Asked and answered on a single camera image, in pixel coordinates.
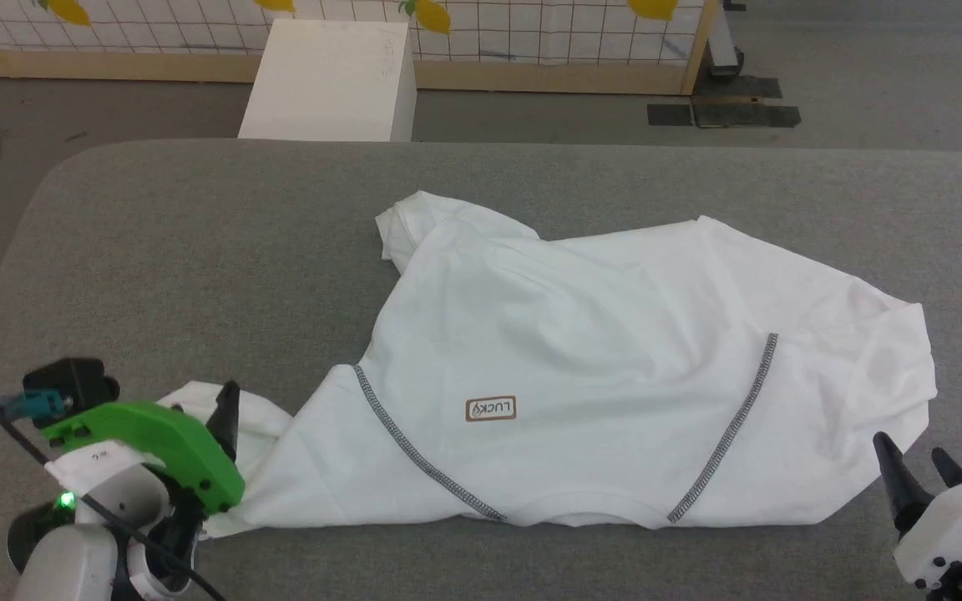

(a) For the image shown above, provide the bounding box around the small black floor mat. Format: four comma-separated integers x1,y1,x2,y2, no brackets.
646,104,694,129

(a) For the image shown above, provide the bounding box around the large black floor mat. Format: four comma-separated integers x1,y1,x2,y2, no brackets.
691,76,802,129

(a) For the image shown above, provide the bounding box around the white rectangular box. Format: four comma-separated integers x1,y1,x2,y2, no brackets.
238,18,418,143

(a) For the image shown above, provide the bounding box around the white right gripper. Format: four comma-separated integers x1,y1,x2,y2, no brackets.
873,432,962,591

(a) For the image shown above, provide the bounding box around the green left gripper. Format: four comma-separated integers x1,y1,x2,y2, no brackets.
40,381,246,515

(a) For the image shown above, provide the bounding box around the grey metal stand foot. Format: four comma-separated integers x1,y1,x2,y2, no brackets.
702,0,746,81

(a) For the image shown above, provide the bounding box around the lemon print grid partition screen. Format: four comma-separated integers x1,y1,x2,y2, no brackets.
0,0,721,96

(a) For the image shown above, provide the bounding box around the white T-shirt with LUCKY patch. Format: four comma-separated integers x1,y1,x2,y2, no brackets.
155,190,939,540

